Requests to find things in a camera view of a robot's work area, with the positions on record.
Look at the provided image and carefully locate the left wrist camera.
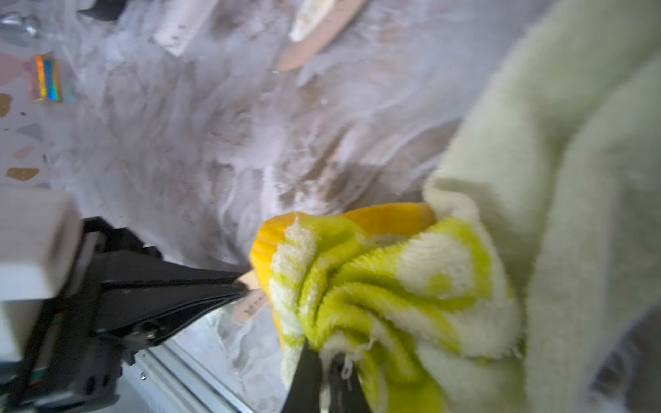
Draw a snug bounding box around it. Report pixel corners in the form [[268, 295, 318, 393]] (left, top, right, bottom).
[[1, 185, 83, 363]]

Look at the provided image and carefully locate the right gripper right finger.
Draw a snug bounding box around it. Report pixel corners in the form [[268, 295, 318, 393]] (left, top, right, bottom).
[[329, 354, 372, 413]]

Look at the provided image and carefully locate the yellow green white cloth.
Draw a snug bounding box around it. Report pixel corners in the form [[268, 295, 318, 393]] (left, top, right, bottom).
[[251, 1, 660, 412]]

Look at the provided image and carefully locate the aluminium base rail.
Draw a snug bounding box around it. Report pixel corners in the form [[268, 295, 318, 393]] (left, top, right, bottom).
[[104, 342, 254, 412]]

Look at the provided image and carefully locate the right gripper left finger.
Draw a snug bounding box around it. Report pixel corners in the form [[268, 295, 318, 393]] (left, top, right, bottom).
[[281, 341, 323, 413]]

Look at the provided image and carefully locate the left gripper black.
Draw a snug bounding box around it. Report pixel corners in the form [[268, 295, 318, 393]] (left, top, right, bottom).
[[1, 217, 248, 412]]

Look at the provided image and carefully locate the black watch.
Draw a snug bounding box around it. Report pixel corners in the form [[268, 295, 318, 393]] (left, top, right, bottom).
[[77, 0, 128, 22]]

